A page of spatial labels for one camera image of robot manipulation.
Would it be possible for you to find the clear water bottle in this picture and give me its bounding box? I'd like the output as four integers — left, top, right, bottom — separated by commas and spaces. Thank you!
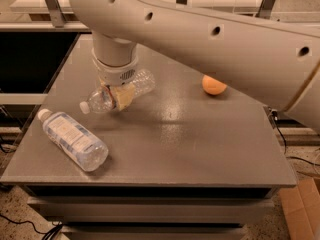
79, 69, 156, 114

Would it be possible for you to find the cardboard box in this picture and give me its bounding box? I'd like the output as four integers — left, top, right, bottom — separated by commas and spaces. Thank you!
279, 178, 320, 240

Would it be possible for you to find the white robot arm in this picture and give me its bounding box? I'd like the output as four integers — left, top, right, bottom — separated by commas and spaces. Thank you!
69, 0, 320, 131

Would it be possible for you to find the lying blue-label water bottle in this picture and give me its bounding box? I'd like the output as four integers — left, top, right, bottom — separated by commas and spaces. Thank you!
37, 109, 109, 172

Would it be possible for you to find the black cable floor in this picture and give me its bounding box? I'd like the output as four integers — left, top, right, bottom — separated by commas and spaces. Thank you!
266, 107, 320, 178
0, 212, 64, 240

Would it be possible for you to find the black cable left floor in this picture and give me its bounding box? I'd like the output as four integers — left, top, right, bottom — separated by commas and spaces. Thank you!
0, 212, 64, 240

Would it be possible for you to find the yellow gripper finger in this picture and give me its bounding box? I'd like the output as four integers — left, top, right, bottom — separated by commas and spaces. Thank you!
110, 83, 135, 111

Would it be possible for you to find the black cable right floor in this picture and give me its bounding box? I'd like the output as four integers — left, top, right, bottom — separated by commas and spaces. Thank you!
266, 107, 320, 178

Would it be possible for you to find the grey table cabinet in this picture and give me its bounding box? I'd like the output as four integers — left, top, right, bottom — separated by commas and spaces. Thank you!
2, 34, 296, 240

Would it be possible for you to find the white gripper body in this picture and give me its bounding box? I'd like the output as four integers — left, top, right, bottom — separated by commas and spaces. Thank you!
92, 53, 138, 86

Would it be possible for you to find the metal frame post right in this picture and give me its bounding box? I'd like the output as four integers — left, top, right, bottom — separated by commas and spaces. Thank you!
256, 0, 276, 19

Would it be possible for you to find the metal frame post left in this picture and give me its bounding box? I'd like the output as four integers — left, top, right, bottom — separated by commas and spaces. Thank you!
44, 0, 66, 28

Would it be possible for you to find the orange ball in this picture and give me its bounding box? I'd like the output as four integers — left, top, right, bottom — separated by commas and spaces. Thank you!
202, 75, 227, 95

